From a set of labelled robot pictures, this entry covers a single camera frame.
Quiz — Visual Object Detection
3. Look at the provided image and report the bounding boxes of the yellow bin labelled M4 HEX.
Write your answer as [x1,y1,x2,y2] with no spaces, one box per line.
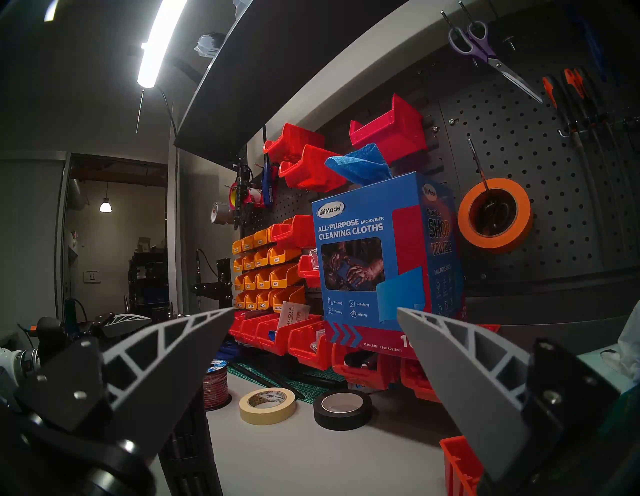
[271,286,307,313]

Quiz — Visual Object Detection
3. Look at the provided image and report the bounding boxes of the black shelving rack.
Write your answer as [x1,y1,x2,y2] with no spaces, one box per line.
[127,250,170,321]

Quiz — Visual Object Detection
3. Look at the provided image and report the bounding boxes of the yellow bin labelled M3-4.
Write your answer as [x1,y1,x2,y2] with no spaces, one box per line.
[268,245,302,266]

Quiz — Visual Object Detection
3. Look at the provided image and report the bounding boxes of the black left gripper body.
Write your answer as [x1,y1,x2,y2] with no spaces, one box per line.
[59,316,109,352]

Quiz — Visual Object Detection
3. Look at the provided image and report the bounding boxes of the beige masking tape roll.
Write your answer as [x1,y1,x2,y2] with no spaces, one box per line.
[238,387,297,426]

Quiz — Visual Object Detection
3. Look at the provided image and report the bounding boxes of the blue microfiber cloth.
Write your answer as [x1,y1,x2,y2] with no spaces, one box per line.
[325,143,393,187]

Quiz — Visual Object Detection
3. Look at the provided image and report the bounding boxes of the blue handled tool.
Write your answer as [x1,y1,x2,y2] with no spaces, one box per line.
[261,125,275,208]

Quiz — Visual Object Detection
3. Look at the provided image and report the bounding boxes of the red wire spool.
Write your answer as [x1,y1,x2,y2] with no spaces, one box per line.
[202,359,232,412]

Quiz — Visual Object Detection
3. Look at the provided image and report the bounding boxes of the blue cleaning cloths box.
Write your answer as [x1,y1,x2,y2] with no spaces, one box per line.
[311,171,468,362]

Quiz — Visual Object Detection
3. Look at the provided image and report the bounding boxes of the yellow bin labelled M3-6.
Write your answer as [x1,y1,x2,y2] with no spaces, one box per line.
[270,263,303,289]

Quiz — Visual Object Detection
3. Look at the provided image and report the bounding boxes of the orange black screwdriver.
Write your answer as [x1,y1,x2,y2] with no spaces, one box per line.
[542,75,608,261]
[564,68,633,236]

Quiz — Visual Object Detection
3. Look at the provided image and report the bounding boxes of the black tape roll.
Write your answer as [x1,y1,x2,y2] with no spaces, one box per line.
[313,390,373,432]

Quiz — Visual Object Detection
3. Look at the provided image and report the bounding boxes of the green cutting mat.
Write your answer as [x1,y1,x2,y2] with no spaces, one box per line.
[227,362,346,405]

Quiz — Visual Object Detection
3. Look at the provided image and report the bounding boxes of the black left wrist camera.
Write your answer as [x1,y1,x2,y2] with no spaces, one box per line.
[31,316,68,352]

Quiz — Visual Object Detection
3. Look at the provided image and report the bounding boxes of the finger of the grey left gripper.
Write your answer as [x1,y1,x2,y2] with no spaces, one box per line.
[100,313,153,339]

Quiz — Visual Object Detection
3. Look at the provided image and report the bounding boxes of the purple handled scissors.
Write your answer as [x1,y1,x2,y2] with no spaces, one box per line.
[440,1,543,104]

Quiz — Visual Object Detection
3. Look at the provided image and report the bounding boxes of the white tube ceiling light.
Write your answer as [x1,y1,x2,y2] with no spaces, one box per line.
[136,0,188,90]

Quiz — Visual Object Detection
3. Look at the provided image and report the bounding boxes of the white paper packet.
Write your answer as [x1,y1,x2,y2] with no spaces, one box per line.
[276,301,312,331]

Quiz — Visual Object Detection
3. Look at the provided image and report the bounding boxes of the silver duct tape roll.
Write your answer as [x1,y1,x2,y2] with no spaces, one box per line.
[210,201,236,226]

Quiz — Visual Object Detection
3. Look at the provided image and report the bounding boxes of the black clamp tool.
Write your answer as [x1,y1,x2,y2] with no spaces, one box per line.
[235,157,256,231]

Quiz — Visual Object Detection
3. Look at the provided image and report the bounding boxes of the crimson plastic storage bin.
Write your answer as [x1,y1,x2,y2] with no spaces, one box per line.
[349,93,429,166]

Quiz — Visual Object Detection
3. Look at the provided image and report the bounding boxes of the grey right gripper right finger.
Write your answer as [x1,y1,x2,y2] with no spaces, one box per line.
[396,307,622,496]

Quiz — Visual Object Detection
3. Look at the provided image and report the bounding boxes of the black overhead panel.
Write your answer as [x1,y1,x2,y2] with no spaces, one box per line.
[173,0,411,168]

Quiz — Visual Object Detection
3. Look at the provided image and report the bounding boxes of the Kimtech tissue box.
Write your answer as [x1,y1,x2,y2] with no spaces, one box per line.
[577,300,640,396]

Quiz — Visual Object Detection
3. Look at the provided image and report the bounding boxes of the orange tape roll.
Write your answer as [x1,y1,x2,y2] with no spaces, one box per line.
[457,177,534,253]

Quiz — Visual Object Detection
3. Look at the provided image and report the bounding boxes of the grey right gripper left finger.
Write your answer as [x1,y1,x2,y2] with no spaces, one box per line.
[16,307,236,463]

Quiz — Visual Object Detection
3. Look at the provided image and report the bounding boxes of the black metal stand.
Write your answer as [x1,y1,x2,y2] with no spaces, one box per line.
[192,248,235,313]

